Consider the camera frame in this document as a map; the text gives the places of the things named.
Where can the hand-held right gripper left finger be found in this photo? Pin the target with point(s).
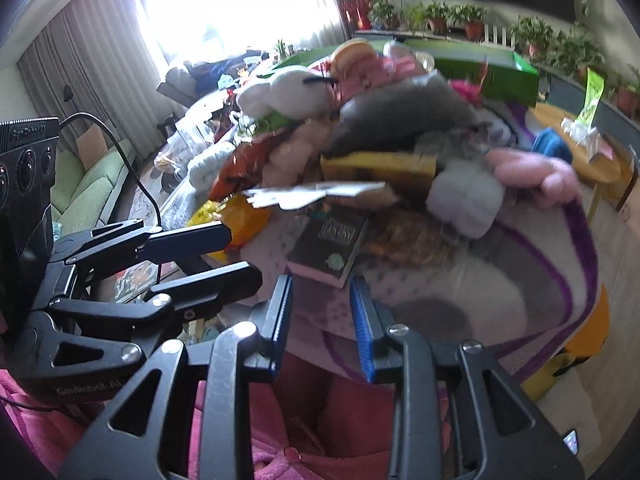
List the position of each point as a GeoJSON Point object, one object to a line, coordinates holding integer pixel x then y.
{"type": "Point", "coordinates": [281, 320]}

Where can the pink lobed plush toy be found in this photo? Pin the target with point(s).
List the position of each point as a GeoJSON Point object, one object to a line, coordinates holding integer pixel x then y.
{"type": "Point", "coordinates": [540, 180]}

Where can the white knitted item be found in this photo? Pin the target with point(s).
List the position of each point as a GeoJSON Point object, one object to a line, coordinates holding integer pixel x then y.
{"type": "Point", "coordinates": [207, 167]}

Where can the bright window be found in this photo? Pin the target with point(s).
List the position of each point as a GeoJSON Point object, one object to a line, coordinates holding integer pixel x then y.
{"type": "Point", "coordinates": [225, 5]}

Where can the white plush toy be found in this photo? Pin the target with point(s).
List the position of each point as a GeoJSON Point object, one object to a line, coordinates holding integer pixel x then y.
{"type": "Point", "coordinates": [465, 200]}

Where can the white folded stand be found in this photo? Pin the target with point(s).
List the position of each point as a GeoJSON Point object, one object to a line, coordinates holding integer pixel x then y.
{"type": "Point", "coordinates": [595, 147]}

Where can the small blue toy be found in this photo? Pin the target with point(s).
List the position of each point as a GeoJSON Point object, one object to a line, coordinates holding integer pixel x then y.
{"type": "Point", "coordinates": [226, 81]}

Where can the white dumpling mold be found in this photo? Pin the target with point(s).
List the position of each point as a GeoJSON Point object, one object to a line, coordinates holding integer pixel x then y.
{"type": "Point", "coordinates": [426, 62]}

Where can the round wooden table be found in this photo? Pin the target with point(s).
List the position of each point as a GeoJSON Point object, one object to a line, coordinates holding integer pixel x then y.
{"type": "Point", "coordinates": [595, 175]}

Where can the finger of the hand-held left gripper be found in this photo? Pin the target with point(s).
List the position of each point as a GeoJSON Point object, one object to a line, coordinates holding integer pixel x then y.
{"type": "Point", "coordinates": [190, 242]}
{"type": "Point", "coordinates": [215, 285]}

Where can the pink fleece garment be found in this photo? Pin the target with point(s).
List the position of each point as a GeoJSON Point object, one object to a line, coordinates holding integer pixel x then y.
{"type": "Point", "coordinates": [320, 425]}

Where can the white router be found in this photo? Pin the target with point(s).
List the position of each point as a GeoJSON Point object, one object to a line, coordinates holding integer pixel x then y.
{"type": "Point", "coordinates": [496, 35]}

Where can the purple printed blanket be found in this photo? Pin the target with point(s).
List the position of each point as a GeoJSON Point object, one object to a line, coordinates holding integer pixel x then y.
{"type": "Point", "coordinates": [490, 285]}

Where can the pink feather toy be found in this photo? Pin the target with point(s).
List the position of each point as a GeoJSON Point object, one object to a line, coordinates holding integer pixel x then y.
{"type": "Point", "coordinates": [467, 91]}

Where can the pink paper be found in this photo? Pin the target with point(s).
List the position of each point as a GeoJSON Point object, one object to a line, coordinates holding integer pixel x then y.
{"type": "Point", "coordinates": [610, 149]}

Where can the row of potted plants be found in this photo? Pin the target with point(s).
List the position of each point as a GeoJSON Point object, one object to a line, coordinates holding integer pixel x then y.
{"type": "Point", "coordinates": [540, 35]}

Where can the green sofa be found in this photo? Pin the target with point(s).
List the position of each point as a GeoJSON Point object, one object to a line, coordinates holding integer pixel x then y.
{"type": "Point", "coordinates": [90, 195]}

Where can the white glove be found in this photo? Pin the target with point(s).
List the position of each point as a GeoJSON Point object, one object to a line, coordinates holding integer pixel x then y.
{"type": "Point", "coordinates": [572, 129]}

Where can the green stand-up pouch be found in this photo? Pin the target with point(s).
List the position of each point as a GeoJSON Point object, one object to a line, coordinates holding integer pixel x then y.
{"type": "Point", "coordinates": [591, 97]}

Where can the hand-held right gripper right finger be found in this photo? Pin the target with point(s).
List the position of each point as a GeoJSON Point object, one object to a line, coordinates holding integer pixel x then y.
{"type": "Point", "coordinates": [361, 325]}

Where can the yellow plastic bag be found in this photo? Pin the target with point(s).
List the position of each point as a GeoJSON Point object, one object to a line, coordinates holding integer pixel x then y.
{"type": "Point", "coordinates": [245, 217]}

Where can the dark clothes pile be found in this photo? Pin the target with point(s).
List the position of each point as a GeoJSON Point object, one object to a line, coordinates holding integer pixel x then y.
{"type": "Point", "coordinates": [225, 66]}

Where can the round dark coffee table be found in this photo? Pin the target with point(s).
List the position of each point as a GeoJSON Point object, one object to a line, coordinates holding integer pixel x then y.
{"type": "Point", "coordinates": [200, 104]}

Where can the brown patterned packet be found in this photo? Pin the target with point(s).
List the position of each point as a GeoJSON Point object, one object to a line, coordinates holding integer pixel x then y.
{"type": "Point", "coordinates": [410, 235]}

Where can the white plush rabbit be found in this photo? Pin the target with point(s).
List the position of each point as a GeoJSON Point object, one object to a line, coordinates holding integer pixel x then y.
{"type": "Point", "coordinates": [285, 92]}

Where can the red flower arrangement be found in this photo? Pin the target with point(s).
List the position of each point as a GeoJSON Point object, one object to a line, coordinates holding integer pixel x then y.
{"type": "Point", "coordinates": [357, 10]}

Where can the pink and orange plush toy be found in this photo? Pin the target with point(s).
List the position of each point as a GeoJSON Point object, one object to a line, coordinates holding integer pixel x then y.
{"type": "Point", "coordinates": [370, 67]}

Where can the small spider plant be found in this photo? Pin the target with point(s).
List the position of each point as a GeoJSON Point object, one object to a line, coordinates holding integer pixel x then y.
{"type": "Point", "coordinates": [282, 50]}

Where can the red orange snack packet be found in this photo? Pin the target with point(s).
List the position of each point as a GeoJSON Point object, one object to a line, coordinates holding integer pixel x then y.
{"type": "Point", "coordinates": [235, 175]}

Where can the yellow black box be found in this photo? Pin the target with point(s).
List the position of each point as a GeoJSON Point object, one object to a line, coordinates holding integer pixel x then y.
{"type": "Point", "coordinates": [380, 169]}

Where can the pale pink fluffy plush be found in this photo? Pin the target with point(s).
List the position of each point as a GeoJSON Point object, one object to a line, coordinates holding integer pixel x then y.
{"type": "Point", "coordinates": [295, 155]}

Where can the grey armchair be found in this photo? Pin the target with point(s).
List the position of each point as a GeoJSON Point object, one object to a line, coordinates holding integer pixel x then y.
{"type": "Point", "coordinates": [177, 85]}

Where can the grey plush toy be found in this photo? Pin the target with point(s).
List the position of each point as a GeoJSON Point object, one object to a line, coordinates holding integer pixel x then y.
{"type": "Point", "coordinates": [400, 115]}

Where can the dark booklet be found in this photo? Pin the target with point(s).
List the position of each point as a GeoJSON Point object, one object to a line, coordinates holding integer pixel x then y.
{"type": "Point", "coordinates": [327, 245]}

